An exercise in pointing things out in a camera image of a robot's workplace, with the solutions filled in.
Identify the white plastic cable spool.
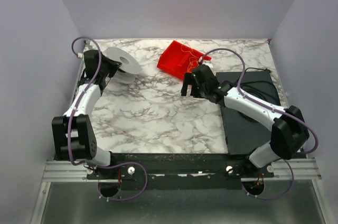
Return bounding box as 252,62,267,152
103,47,141,83

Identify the thin yellow wire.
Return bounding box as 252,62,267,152
181,43,204,73

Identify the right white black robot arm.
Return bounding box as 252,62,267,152
181,64,309,168

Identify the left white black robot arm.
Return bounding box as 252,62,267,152
52,50,122,166

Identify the red plastic bin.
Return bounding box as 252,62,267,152
157,41,203,80

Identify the black flat box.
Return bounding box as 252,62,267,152
221,69,281,155

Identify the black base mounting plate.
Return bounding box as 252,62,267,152
54,151,275,190

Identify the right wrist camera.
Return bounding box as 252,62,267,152
199,58,213,68

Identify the black coiled cable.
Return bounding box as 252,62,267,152
237,68,280,124

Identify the aluminium extrusion rail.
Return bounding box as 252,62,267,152
42,158,322,182

